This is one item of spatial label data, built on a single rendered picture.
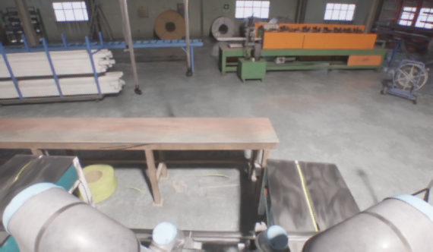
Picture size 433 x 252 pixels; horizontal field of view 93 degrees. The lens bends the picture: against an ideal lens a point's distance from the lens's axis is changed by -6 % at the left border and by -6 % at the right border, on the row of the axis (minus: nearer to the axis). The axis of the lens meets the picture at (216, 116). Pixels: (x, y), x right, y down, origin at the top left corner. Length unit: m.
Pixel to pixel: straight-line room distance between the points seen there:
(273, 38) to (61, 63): 5.03
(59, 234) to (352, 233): 0.49
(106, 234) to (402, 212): 0.54
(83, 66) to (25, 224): 4.53
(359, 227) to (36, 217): 0.57
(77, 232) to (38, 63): 4.97
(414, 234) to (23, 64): 5.53
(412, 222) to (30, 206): 0.69
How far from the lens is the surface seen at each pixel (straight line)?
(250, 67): 5.69
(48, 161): 2.25
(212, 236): 1.34
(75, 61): 4.99
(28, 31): 9.81
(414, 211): 0.55
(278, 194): 1.61
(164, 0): 13.91
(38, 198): 0.54
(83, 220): 0.47
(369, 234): 0.47
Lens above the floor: 1.89
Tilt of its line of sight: 28 degrees down
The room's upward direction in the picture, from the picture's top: 1 degrees clockwise
